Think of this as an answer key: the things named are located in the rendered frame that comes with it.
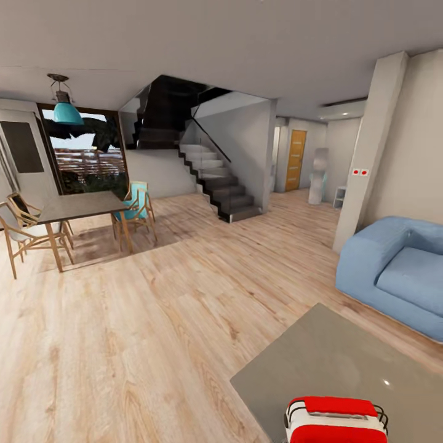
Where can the stairs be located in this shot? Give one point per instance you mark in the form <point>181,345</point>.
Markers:
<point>163,117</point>

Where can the standing mirror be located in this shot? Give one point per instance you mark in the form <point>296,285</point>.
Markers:
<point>318,176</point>

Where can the door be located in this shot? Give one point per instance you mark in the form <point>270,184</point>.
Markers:
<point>295,160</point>

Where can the sofa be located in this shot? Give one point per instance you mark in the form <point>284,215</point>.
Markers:
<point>395,268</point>

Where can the radio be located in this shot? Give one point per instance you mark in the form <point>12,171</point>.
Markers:
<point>312,419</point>

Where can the coffee table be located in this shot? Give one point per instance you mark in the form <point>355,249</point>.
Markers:
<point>325,355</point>

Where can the room light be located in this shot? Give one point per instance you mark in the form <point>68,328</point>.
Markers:
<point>65,112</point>

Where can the breakfast table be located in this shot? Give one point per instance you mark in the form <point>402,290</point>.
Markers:
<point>67,207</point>

